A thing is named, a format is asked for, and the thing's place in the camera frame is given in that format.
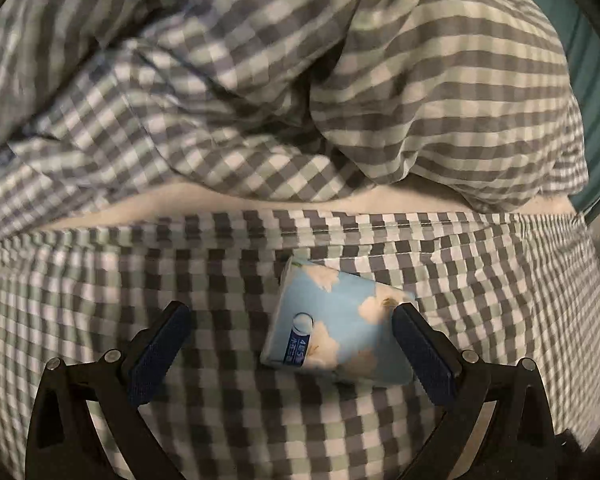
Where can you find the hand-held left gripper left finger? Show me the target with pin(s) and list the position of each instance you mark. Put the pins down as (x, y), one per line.
(157, 355)

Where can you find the grey white plaid bed sheet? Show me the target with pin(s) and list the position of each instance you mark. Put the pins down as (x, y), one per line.
(130, 270)

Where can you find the grey white plaid duvet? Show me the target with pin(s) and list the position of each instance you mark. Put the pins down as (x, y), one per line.
(230, 85)

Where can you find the light blue tissue pack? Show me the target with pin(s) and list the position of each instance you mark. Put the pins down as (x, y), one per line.
(330, 320)

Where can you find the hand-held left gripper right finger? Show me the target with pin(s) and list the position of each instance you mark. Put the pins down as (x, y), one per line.
(425, 355)

